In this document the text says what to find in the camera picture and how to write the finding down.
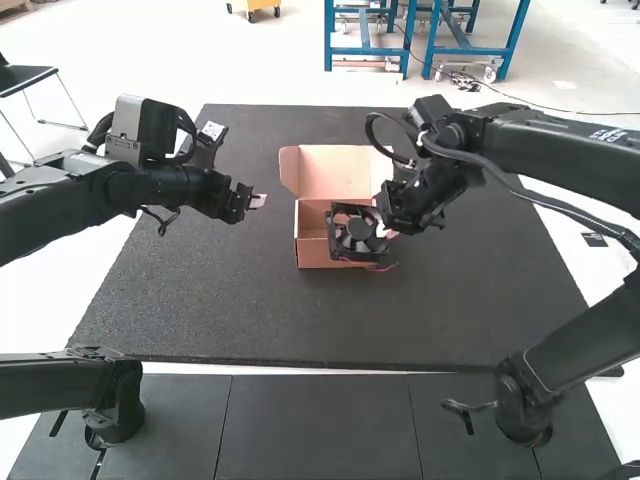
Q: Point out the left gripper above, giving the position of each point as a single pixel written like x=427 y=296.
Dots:
x=215 y=195

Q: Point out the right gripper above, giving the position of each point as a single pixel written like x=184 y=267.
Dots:
x=410 y=207

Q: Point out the black square fan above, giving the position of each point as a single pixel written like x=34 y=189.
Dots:
x=357 y=231

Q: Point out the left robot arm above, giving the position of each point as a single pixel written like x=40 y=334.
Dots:
x=75 y=200

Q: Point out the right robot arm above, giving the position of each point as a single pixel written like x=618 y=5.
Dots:
x=550 y=145

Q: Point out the cardboard box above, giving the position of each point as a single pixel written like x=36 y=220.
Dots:
x=330 y=170

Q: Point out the black mat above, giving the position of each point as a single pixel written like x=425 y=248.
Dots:
x=225 y=300

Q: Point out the blue workbench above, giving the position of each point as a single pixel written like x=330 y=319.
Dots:
x=367 y=50
x=467 y=50

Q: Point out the yellow wheeled cart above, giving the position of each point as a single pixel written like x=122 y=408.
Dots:
x=255 y=6

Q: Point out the small black label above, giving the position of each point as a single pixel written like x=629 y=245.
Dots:
x=594 y=240

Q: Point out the dark base panel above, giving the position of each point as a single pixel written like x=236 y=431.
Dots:
x=170 y=430
x=320 y=430
x=460 y=450

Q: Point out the black chair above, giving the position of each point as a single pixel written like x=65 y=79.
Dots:
x=22 y=77

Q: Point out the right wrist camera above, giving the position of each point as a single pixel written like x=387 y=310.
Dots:
x=406 y=174

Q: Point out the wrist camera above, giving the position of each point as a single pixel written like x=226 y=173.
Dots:
x=212 y=135
x=406 y=174

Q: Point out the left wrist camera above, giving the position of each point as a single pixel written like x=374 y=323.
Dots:
x=212 y=135

